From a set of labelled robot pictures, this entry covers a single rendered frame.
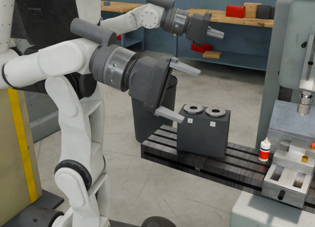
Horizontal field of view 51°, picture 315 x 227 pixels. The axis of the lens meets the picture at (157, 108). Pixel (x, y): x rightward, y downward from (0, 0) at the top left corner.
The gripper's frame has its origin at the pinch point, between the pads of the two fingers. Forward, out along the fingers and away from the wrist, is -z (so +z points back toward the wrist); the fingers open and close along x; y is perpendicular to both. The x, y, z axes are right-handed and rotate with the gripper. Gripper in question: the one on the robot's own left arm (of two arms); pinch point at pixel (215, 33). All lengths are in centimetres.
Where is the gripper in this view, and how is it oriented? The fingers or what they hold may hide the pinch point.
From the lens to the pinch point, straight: 121.6
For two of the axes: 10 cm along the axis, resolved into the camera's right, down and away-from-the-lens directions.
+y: 2.1, -5.1, 8.3
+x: 2.2, -8.0, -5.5
